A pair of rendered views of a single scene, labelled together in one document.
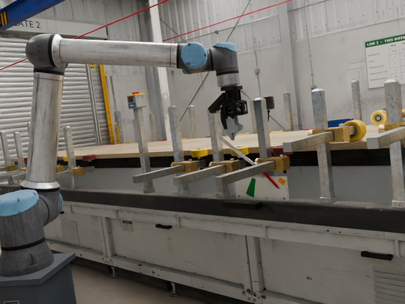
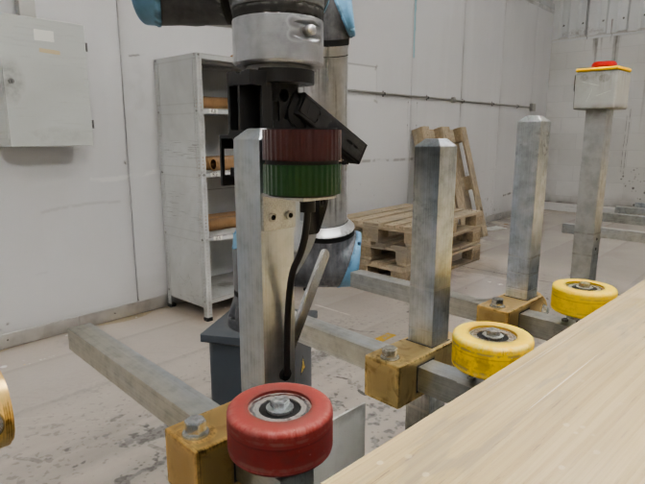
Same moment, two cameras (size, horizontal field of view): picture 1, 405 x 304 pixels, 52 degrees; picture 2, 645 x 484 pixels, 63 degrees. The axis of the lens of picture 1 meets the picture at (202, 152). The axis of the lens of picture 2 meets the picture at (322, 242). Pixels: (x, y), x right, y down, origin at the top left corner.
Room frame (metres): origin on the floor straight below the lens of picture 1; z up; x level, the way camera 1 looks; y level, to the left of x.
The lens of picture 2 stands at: (1.71, -0.69, 1.11)
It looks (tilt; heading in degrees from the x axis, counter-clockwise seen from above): 11 degrees down; 93
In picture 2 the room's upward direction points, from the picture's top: straight up
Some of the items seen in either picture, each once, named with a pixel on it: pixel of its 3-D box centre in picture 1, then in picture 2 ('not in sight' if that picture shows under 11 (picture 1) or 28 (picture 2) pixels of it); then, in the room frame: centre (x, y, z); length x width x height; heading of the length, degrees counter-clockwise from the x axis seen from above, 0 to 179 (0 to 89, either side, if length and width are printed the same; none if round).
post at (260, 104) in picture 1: (266, 157); (268, 399); (1.64, -0.25, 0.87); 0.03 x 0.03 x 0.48; 47
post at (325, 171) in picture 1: (323, 155); not in sight; (1.47, -0.43, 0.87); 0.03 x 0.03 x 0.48; 47
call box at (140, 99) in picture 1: (137, 101); (601, 90); (2.16, 0.31, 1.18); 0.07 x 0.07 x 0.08; 47
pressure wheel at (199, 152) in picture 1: (200, 159); (581, 323); (2.03, 0.02, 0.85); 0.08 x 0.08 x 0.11
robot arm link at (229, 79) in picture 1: (229, 81); (280, 48); (1.64, -0.14, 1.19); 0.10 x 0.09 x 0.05; 137
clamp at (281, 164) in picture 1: (272, 163); (250, 437); (1.63, -0.27, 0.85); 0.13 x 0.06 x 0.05; 47
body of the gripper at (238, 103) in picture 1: (232, 101); (274, 133); (1.64, -0.14, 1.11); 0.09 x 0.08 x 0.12; 47
